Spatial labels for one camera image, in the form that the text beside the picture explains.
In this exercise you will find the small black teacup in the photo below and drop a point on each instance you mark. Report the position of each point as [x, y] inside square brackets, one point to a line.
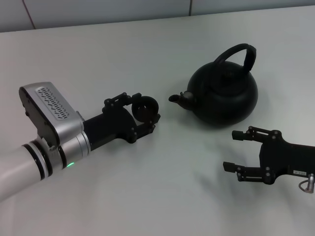
[145, 109]

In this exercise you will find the black round teapot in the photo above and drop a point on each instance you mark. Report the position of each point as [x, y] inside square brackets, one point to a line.
[221, 98]

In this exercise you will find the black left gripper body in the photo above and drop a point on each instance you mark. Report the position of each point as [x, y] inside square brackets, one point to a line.
[110, 125]

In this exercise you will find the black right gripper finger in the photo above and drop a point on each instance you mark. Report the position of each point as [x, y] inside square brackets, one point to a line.
[261, 134]
[251, 173]

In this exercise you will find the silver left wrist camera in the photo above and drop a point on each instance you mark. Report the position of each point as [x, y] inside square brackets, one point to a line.
[51, 110]

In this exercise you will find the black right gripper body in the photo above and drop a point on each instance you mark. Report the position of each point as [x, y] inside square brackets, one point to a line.
[290, 159]

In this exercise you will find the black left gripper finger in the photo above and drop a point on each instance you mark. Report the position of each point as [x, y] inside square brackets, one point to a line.
[145, 130]
[118, 99]

